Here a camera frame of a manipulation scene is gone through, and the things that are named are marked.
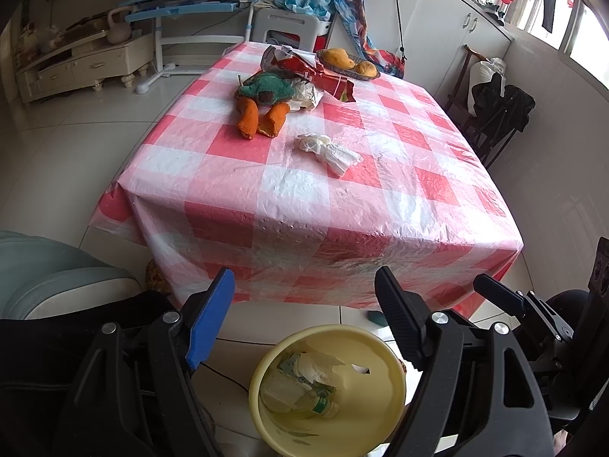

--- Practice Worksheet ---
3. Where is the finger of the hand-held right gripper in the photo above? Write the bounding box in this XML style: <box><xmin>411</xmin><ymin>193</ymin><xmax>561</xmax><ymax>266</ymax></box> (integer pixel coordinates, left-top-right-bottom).
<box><xmin>473</xmin><ymin>273</ymin><xmax>529</xmax><ymax>317</ymax></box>
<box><xmin>589</xmin><ymin>237</ymin><xmax>609</xmax><ymax>297</ymax></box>

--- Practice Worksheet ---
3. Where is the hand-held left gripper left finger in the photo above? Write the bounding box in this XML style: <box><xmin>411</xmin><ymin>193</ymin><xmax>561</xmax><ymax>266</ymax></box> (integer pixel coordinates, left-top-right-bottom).
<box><xmin>52</xmin><ymin>268</ymin><xmax>236</xmax><ymax>457</ymax></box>

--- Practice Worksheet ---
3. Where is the cream television cabinet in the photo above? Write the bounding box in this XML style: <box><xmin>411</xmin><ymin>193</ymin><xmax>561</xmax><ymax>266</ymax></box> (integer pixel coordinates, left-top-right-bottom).
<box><xmin>14</xmin><ymin>29</ymin><xmax>155</xmax><ymax>104</ymax></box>

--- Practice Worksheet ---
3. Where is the yellow plastic bin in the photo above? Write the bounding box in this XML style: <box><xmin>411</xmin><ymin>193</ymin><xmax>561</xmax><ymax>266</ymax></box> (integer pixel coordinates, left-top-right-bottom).
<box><xmin>248</xmin><ymin>324</ymin><xmax>407</xmax><ymax>455</ymax></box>

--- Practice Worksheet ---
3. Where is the dark wooden chair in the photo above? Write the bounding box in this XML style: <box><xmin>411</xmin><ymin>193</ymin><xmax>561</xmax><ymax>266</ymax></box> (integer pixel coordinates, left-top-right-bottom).
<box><xmin>445</xmin><ymin>44</ymin><xmax>491</xmax><ymax>129</ymax></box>

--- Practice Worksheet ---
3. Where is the clear plastic bottle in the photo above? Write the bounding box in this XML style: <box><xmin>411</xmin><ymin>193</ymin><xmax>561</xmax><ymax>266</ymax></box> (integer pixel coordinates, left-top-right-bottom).
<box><xmin>264</xmin><ymin>381</ymin><xmax>340</xmax><ymax>420</ymax></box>

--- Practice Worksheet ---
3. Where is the white cabinet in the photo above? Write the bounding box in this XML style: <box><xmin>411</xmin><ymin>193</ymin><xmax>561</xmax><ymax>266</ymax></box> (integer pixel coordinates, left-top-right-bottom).
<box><xmin>328</xmin><ymin>0</ymin><xmax>515</xmax><ymax>105</ymax></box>

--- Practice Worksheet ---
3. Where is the black strap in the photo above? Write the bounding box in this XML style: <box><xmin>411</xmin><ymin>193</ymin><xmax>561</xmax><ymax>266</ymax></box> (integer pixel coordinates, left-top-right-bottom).
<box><xmin>371</xmin><ymin>0</ymin><xmax>409</xmax><ymax>62</ymax></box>

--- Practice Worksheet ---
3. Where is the blue study desk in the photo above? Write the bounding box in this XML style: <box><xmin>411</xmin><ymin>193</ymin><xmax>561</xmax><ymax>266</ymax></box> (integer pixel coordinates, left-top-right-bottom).
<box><xmin>116</xmin><ymin>0</ymin><xmax>281</xmax><ymax>95</ymax></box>

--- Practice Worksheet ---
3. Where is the clear plastic bag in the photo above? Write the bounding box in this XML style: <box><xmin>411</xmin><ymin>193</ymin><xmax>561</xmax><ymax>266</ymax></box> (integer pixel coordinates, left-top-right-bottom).
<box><xmin>285</xmin><ymin>78</ymin><xmax>324</xmax><ymax>112</ymax></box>

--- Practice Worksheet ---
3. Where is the blue plastic bag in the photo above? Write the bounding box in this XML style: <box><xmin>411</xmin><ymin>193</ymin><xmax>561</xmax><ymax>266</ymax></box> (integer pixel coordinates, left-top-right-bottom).
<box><xmin>273</xmin><ymin>0</ymin><xmax>336</xmax><ymax>22</ymax></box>

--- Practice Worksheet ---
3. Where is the red snack packet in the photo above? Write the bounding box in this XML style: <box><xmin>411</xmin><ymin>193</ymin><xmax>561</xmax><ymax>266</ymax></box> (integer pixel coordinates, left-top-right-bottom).
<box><xmin>261</xmin><ymin>45</ymin><xmax>355</xmax><ymax>103</ymax></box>

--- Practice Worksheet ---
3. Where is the white tissue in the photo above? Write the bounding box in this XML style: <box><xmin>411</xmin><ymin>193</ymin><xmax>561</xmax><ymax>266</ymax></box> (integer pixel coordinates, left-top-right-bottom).
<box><xmin>297</xmin><ymin>132</ymin><xmax>362</xmax><ymax>178</ymax></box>
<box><xmin>292</xmin><ymin>351</ymin><xmax>348</xmax><ymax>386</ymax></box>

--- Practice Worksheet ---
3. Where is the woven fruit basket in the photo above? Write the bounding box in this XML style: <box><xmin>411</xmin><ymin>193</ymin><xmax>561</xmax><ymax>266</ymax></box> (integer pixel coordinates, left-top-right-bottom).
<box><xmin>316</xmin><ymin>48</ymin><xmax>381</xmax><ymax>79</ymax></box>

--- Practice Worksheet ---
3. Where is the colourful printed bag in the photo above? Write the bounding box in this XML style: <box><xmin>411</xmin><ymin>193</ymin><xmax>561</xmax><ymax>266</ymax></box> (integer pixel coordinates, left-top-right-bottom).
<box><xmin>333</xmin><ymin>0</ymin><xmax>407</xmax><ymax>79</ymax></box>

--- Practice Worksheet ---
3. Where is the red white checked tablecloth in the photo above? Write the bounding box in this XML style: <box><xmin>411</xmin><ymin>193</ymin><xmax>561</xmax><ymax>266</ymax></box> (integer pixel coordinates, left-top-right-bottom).
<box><xmin>88</xmin><ymin>40</ymin><xmax>524</xmax><ymax>308</ymax></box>

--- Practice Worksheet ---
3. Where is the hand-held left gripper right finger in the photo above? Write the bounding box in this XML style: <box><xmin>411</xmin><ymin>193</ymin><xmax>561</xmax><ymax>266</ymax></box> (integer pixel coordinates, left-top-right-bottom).
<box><xmin>375</xmin><ymin>267</ymin><xmax>555</xmax><ymax>457</ymax></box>

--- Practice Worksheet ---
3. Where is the white plastic stool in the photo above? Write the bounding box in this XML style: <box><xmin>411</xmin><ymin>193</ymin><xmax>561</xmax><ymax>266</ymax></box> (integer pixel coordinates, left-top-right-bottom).
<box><xmin>250</xmin><ymin>7</ymin><xmax>334</xmax><ymax>53</ymax></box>

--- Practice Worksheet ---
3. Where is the white sack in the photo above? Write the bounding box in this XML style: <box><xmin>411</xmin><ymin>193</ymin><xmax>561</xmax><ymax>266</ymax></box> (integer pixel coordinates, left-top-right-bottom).
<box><xmin>469</xmin><ymin>57</ymin><xmax>507</xmax><ymax>115</ymax></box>

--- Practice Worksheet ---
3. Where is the black folding chair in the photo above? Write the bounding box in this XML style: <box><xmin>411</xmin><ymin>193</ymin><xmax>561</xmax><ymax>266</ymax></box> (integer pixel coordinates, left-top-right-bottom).
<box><xmin>469</xmin><ymin>72</ymin><xmax>536</xmax><ymax>167</ymax></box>

